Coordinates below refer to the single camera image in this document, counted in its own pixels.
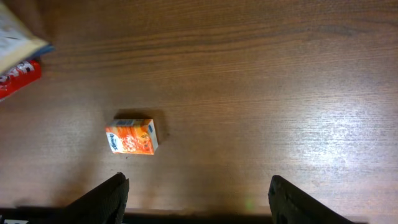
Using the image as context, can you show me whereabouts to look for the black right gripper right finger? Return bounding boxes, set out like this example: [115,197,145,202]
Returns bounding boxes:
[268,175,353,224]

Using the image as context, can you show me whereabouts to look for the red Hacks candy bag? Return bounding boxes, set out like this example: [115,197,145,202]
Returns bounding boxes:
[1,60,42,101]

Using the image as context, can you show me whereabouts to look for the orange small carton box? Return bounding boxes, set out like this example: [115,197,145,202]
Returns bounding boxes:
[105,119,159,155]

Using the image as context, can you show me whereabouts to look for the yellow snack bag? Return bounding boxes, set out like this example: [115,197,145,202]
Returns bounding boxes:
[1,1,54,73]

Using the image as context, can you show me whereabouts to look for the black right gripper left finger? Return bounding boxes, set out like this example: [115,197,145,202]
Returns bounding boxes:
[52,172,129,224]

